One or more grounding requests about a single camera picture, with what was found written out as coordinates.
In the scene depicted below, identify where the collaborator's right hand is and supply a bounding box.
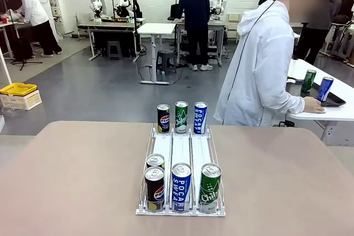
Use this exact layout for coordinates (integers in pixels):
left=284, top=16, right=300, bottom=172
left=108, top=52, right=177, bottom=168
left=304, top=97, right=326, bottom=114

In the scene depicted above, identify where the blue Pocari Sweat can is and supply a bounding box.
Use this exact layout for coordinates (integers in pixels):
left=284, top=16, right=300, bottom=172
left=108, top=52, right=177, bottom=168
left=170, top=162, right=192, bottom=214
left=194, top=101, right=208, bottom=134
left=316, top=76, right=334, bottom=102

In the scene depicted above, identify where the black serving tray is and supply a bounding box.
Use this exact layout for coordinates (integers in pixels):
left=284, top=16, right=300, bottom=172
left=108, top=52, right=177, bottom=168
left=293, top=81, right=347, bottom=108

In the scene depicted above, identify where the green Chilsung cider can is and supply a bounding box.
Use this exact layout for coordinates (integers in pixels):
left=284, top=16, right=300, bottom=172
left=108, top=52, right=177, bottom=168
left=199, top=162, right=222, bottom=214
left=174, top=101, right=189, bottom=134
left=300, top=69, right=317, bottom=93

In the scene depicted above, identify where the collaborator's right forearm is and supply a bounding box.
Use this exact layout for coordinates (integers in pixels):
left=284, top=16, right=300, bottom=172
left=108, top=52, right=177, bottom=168
left=272, top=86, right=306, bottom=115

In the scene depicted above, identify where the person in black top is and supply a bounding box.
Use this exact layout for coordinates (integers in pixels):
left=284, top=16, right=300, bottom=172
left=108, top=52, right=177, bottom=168
left=339, top=0, right=354, bottom=24

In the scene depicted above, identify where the person in navy sweater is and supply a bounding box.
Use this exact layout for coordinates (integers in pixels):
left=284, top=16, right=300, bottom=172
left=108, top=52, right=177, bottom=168
left=176, top=0, right=214, bottom=71

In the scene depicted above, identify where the large white table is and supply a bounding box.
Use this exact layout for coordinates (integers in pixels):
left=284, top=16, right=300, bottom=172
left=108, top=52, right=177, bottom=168
left=286, top=58, right=354, bottom=147

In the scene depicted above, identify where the man in grey jacket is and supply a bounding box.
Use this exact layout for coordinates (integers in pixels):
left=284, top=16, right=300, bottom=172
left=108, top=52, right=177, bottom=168
left=293, top=0, right=342, bottom=65

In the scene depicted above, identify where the collaborator in white zip hoodie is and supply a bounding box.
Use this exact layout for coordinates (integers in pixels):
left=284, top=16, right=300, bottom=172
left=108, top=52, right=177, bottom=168
left=214, top=0, right=331, bottom=126

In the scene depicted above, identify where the clear acrylic can rack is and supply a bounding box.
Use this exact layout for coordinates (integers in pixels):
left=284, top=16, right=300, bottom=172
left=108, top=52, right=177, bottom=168
left=135, top=124, right=226, bottom=217

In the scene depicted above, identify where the grey metal-legged desk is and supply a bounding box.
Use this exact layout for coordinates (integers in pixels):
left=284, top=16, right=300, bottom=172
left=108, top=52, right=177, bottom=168
left=168, top=16, right=230, bottom=67

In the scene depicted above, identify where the black Pepsi can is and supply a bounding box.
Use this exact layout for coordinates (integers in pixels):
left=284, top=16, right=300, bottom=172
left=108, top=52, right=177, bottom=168
left=157, top=104, right=171, bottom=134
left=145, top=153, right=166, bottom=172
left=144, top=166, right=166, bottom=213

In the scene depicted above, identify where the dark plastic stool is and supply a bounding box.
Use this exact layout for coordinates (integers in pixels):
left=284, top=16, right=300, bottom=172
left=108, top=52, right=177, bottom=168
left=156, top=50, right=178, bottom=75

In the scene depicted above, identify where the white standing desk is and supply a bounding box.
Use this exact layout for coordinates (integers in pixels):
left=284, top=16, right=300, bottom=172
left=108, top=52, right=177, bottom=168
left=137, top=22, right=178, bottom=85

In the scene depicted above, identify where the grey plastic stool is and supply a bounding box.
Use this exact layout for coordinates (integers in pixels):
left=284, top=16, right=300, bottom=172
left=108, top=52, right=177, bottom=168
left=107, top=40, right=123, bottom=60

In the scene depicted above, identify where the grey robot work desk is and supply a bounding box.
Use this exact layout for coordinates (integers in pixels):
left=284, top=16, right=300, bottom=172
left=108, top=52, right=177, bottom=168
left=76, top=19, right=146, bottom=61

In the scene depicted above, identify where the white plastic crate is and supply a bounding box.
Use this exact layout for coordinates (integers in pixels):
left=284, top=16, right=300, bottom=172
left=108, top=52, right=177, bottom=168
left=0, top=90, right=43, bottom=111

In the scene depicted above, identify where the yellow plastic crate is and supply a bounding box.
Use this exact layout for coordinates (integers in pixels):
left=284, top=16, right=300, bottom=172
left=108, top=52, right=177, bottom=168
left=0, top=82, right=38, bottom=97

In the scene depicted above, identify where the black tripod stand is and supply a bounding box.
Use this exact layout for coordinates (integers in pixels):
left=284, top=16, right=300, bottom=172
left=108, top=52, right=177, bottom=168
left=5, top=6, right=44, bottom=71

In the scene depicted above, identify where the man in hoodie, black trousers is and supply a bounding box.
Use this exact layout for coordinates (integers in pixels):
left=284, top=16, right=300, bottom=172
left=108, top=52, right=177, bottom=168
left=6, top=0, right=63, bottom=57

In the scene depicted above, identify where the clear plastic bowl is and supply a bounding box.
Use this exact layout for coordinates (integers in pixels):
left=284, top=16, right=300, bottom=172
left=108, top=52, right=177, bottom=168
left=1, top=106, right=23, bottom=118

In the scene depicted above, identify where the cluttered grey side desk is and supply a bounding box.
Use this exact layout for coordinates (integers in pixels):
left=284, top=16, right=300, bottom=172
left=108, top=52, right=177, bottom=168
left=0, top=16, right=50, bottom=60

